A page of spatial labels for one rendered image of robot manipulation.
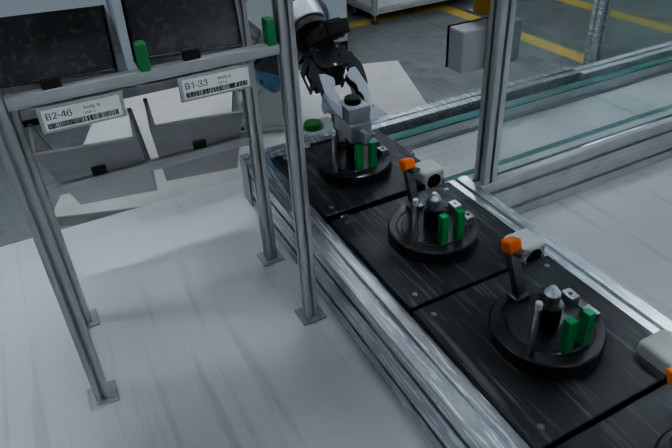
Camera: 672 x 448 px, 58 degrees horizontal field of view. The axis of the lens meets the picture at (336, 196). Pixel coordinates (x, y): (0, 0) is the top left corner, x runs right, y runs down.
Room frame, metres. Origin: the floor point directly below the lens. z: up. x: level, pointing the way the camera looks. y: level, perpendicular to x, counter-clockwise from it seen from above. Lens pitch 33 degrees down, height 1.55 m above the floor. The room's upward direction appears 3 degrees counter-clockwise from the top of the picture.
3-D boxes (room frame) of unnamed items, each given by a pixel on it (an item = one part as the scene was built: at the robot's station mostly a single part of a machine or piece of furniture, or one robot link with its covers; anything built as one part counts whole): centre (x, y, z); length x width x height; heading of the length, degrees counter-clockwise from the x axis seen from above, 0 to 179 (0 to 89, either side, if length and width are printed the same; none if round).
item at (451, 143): (1.11, -0.32, 0.91); 0.84 x 0.28 x 0.10; 116
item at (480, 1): (0.97, -0.26, 1.28); 0.05 x 0.05 x 0.05
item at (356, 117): (0.99, -0.04, 1.08); 0.08 x 0.04 x 0.07; 26
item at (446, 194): (0.77, -0.15, 1.01); 0.24 x 0.24 x 0.13; 26
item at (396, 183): (1.00, -0.04, 0.96); 0.24 x 0.24 x 0.02; 26
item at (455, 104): (1.25, -0.22, 0.91); 0.89 x 0.06 x 0.11; 116
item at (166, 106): (1.45, 0.19, 0.84); 0.90 x 0.70 x 0.03; 97
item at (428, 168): (0.95, -0.17, 0.97); 0.05 x 0.05 x 0.04; 26
